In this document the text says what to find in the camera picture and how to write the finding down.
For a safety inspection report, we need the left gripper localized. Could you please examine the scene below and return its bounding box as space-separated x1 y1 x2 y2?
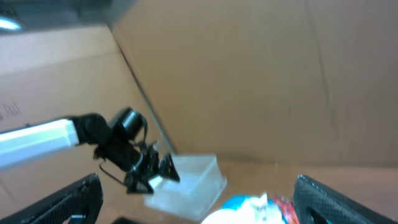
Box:
94 141 180 195

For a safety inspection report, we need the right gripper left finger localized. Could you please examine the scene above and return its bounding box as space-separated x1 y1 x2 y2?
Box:
1 173 103 224

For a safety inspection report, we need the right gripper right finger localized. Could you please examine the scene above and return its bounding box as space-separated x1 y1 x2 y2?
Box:
293 175 397 224

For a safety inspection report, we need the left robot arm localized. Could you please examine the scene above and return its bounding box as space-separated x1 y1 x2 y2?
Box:
1 107 180 194

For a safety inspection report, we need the red snack wrapper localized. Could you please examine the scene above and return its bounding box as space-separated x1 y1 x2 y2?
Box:
272 197 300 224

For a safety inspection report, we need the clear plastic bin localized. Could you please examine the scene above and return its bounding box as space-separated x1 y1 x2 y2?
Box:
144 154 228 221

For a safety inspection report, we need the crumpled white napkin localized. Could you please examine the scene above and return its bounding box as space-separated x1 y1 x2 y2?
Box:
238 194 282 221

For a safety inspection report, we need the teal serving tray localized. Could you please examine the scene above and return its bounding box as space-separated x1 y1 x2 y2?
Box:
221 195 260 210

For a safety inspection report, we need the white bowl left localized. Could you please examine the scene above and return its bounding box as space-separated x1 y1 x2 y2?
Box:
201 209 285 224

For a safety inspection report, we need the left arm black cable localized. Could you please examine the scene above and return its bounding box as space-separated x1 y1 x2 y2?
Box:
98 161 127 186

